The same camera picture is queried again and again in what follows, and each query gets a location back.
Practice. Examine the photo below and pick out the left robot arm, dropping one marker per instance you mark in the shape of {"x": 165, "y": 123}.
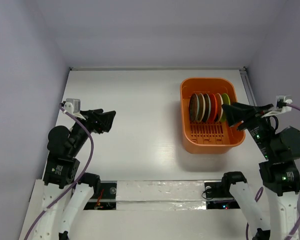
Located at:
{"x": 67, "y": 185}

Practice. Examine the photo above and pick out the green plate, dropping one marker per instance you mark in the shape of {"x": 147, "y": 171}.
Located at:
{"x": 225, "y": 101}

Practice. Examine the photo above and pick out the white front panel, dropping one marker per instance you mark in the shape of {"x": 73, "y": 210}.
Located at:
{"x": 172, "y": 206}

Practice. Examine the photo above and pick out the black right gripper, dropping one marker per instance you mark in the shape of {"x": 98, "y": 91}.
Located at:
{"x": 248, "y": 117}

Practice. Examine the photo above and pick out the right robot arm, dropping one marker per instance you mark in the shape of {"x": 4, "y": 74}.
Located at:
{"x": 279, "y": 174}

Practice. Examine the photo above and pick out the cream floral plate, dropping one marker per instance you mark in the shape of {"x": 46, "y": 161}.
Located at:
{"x": 220, "y": 112}
{"x": 202, "y": 107}

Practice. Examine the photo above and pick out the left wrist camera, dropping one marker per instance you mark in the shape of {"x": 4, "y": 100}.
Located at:
{"x": 73, "y": 107}

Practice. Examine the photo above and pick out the orange plate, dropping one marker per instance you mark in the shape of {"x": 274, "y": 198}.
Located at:
{"x": 213, "y": 109}

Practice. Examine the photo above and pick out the orange plastic dish rack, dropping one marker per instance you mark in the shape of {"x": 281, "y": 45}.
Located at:
{"x": 207, "y": 137}

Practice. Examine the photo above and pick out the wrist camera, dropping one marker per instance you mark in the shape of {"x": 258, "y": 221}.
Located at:
{"x": 283, "y": 102}
{"x": 73, "y": 107}

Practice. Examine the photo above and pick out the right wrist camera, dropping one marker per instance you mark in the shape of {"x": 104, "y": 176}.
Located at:
{"x": 283, "y": 102}

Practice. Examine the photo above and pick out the blue patterned plate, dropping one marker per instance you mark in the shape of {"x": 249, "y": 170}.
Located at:
{"x": 193, "y": 107}
{"x": 208, "y": 106}

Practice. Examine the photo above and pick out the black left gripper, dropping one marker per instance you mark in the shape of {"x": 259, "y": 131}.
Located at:
{"x": 100, "y": 120}

